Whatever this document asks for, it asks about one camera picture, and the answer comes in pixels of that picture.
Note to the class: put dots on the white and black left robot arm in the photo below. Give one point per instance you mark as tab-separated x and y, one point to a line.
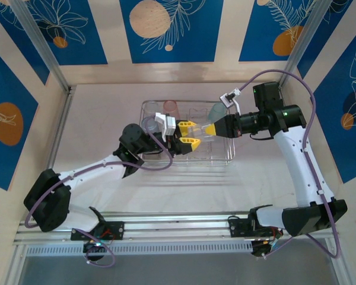
92	172

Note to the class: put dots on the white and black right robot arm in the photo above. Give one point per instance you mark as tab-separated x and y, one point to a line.
296	166

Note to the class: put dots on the pink translucent cup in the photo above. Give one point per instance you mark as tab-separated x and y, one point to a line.
169	107

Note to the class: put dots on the small electronics board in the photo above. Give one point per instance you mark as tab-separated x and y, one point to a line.
92	248
261	248

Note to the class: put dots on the blue floral wall panel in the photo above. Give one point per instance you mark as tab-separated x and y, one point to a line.
86	35
195	35
322	35
23	44
15	98
255	29
329	133

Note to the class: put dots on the tall clear cup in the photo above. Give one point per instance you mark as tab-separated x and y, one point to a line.
150	107

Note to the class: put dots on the aluminium frame post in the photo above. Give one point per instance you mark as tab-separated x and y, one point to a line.
43	44
302	44

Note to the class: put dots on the blue tinted cup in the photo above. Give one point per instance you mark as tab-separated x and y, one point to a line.
149	124

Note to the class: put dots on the small clear faceted cup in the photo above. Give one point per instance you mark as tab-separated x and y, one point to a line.
200	132

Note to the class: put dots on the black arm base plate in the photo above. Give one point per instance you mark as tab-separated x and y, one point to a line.
233	230
118	234

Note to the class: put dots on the teal translucent cup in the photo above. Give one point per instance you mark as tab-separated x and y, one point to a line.
217	110

